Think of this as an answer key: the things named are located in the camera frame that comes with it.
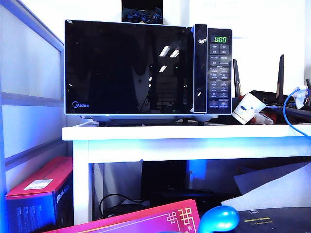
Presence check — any black power cable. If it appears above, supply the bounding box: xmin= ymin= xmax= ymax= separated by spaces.
xmin=99 ymin=193 xmax=151 ymax=219

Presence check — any white table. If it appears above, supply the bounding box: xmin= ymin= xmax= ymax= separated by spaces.
xmin=61 ymin=122 xmax=311 ymax=225

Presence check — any white foam sheet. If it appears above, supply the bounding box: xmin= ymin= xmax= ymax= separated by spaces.
xmin=220 ymin=161 xmax=311 ymax=212

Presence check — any grey framed office partition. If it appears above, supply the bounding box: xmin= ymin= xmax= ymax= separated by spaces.
xmin=0 ymin=0 xmax=70 ymax=233

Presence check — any small red white carton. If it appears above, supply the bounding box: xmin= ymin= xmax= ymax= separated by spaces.
xmin=251 ymin=112 xmax=275 ymax=125

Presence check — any black box yellow label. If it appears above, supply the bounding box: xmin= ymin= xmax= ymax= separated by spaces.
xmin=232 ymin=206 xmax=311 ymax=233

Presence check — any black Midea microwave oven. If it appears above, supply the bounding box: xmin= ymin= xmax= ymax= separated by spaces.
xmin=64 ymin=19 xmax=233 ymax=126

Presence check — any red and blue cardboard box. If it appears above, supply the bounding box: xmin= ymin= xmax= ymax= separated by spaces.
xmin=5 ymin=156 xmax=74 ymax=233

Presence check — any white paper cup blue print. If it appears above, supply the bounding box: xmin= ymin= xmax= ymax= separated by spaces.
xmin=231 ymin=92 xmax=266 ymax=125

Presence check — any blue glossy round object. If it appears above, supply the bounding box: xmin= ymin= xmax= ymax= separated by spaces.
xmin=198 ymin=205 xmax=240 ymax=233

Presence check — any pink patterned box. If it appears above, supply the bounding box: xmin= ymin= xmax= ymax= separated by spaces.
xmin=42 ymin=199 xmax=201 ymax=233

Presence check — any black router with antennas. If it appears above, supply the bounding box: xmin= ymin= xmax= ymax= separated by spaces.
xmin=232 ymin=54 xmax=311 ymax=123

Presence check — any blue ethernet cable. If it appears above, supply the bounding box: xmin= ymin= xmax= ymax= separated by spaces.
xmin=282 ymin=85 xmax=311 ymax=140

